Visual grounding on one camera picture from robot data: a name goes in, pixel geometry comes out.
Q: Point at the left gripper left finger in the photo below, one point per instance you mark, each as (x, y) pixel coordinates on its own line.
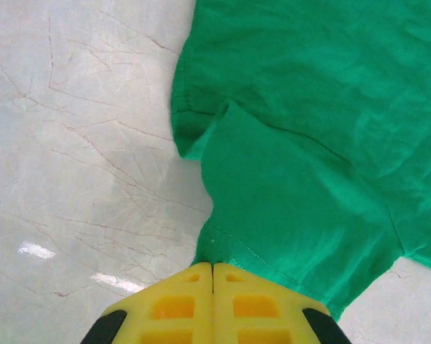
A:
(172, 308)

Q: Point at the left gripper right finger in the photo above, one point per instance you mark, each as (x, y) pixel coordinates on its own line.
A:
(254, 308)

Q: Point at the green t-shirt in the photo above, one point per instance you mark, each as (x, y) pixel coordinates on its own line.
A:
(308, 143)

